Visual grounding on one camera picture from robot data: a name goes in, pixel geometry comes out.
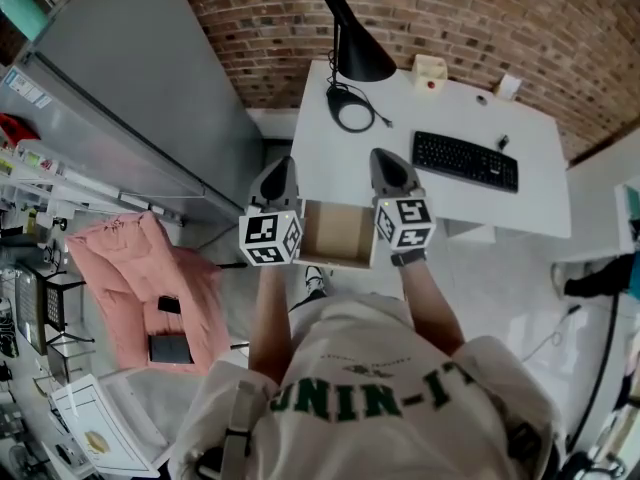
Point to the person's left forearm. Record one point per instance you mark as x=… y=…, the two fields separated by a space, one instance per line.
x=270 y=328

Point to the white metal shelf rack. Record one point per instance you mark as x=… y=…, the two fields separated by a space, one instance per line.
x=65 y=178

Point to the black wristwatch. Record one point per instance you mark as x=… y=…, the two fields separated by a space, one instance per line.
x=409 y=257

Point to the person's right forearm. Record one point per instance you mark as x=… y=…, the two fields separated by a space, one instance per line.
x=430 y=308

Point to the black desk lamp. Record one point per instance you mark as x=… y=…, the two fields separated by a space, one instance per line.
x=360 y=53

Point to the white desk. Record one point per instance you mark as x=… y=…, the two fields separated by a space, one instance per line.
x=430 y=110

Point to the black flat box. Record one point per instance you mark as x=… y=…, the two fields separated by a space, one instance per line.
x=170 y=349

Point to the small white wall box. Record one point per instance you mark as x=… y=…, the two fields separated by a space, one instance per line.
x=509 y=87

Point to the cream box with red button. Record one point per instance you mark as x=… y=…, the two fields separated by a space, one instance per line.
x=430 y=70

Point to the black phone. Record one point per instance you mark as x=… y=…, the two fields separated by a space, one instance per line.
x=169 y=304

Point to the black keyboard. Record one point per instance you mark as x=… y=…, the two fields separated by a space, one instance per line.
x=465 y=160

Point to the red cloth item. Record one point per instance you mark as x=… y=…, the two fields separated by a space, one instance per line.
x=17 y=127

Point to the small black dongle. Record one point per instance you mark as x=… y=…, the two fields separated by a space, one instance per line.
x=503 y=142

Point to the teal box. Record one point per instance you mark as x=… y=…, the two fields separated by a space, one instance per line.
x=22 y=8

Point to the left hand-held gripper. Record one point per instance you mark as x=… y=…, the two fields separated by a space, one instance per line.
x=270 y=233

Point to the person's white shirt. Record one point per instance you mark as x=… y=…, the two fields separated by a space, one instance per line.
x=370 y=418

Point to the person's white shoe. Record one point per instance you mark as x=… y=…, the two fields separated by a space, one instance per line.
x=315 y=280

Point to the white desk drawer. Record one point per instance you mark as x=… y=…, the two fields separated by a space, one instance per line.
x=335 y=228

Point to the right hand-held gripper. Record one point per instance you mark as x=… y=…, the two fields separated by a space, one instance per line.
x=405 y=223

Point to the small white table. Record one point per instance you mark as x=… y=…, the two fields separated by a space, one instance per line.
x=100 y=408

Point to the computer monitor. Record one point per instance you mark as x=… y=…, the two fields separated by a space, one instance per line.
x=620 y=438

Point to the white side shelf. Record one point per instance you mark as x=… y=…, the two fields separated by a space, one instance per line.
x=627 y=213

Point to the yellow sponge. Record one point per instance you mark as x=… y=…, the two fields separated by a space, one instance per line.
x=97 y=442

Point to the person's black trousers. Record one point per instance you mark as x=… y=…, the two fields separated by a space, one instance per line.
x=307 y=304

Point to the pink covered chair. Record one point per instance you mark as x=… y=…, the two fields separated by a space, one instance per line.
x=125 y=268

